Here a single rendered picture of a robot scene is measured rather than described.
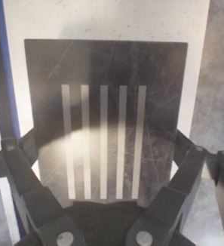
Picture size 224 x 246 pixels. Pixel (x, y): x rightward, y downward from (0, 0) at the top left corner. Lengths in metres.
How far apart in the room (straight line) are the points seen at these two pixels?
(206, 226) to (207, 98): 1.41
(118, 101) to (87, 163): 0.07
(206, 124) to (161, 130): 1.59
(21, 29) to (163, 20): 0.17
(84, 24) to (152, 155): 0.17
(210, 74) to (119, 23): 1.46
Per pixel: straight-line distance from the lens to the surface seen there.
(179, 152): 0.17
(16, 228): 1.21
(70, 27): 0.25
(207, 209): 2.27
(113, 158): 0.17
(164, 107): 0.16
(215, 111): 1.76
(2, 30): 0.97
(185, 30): 0.26
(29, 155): 0.17
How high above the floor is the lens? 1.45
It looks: 72 degrees down
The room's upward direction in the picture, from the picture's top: 175 degrees clockwise
